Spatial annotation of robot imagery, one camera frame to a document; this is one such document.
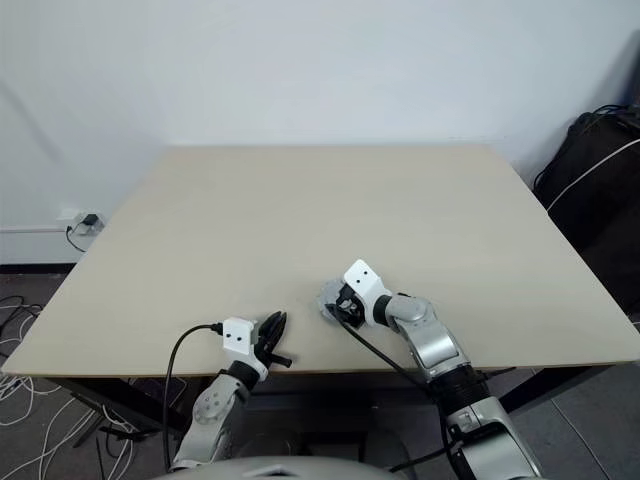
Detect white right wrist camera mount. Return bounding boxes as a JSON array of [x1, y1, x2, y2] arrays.
[[341, 258, 395, 327]]

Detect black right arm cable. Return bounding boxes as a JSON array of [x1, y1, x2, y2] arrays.
[[338, 318, 454, 475]]

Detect black fabric bag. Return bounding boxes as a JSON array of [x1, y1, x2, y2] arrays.
[[531, 103, 640, 322]]

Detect silver round motor lid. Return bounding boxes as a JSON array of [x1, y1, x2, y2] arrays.
[[315, 277, 347, 311]]

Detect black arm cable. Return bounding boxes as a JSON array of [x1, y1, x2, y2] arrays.
[[161, 323, 226, 474], [338, 318, 454, 475]]

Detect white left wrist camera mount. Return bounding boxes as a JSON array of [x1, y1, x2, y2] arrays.
[[220, 316, 270, 382]]

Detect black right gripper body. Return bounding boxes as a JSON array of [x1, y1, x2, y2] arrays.
[[333, 282, 370, 330]]

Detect silver robot torso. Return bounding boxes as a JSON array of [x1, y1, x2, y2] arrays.
[[167, 439, 397, 480]]

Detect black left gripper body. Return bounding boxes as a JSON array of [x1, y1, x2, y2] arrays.
[[252, 324, 295, 374]]

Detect grey motor housing copper windings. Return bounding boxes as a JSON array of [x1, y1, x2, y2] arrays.
[[313, 294, 346, 322]]

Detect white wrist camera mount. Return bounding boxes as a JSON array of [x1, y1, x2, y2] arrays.
[[220, 316, 270, 382], [341, 258, 395, 327]]

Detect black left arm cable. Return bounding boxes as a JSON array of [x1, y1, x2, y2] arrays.
[[161, 323, 226, 474]]

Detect white cable on bag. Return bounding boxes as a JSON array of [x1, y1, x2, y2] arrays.
[[546, 138, 640, 212]]

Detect black metal table frame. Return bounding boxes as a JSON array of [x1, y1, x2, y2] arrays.
[[47, 366, 620, 442]]

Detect white floor cable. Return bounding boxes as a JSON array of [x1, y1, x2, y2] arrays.
[[0, 372, 139, 480]]

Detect black floor cable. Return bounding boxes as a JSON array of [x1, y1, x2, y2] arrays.
[[0, 293, 44, 362]]

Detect white wall power outlet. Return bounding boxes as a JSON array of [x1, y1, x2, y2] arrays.
[[58, 209, 106, 236]]

